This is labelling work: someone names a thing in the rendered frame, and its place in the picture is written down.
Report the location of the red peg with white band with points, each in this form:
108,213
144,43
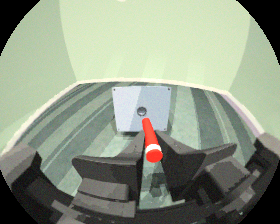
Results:
152,150

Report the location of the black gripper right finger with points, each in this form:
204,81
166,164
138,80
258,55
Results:
183,164

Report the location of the light grey sloped panel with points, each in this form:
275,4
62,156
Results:
134,104

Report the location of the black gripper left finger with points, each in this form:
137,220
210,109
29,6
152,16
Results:
125,168

